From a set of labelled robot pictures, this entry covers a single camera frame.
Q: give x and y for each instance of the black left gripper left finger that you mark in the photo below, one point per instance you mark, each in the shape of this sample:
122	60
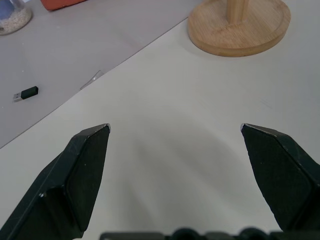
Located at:
75	180

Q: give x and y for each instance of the round wooden stand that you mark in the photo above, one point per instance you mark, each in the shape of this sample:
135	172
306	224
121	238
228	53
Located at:
238	26

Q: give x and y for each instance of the glass jar with sand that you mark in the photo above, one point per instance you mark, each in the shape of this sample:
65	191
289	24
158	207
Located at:
13	16

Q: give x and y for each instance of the black USB dongle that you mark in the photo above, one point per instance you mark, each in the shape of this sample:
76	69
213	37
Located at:
26	94

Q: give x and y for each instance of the clear plastic scrap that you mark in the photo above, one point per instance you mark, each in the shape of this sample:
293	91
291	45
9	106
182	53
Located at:
91	79

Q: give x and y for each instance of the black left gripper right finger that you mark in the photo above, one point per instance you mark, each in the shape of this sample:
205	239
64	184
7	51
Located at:
280	175

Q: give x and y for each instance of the orange red block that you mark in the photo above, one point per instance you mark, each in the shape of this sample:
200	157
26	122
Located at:
61	3

